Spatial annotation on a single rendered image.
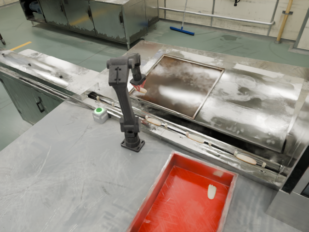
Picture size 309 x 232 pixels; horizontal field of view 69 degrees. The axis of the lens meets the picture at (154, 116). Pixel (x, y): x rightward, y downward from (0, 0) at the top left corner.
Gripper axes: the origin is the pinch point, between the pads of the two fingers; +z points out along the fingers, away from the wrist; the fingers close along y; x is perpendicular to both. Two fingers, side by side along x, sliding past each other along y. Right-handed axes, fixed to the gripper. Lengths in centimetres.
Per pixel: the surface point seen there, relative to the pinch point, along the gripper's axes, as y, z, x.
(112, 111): 22.3, 4.5, -7.4
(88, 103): 25.1, 4.2, -27.6
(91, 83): 10.5, 0.8, -37.3
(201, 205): 46, 4, 68
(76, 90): 22.5, -1.2, -39.5
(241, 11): -341, 109, -44
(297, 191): 31, -16, 97
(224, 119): -4, 5, 57
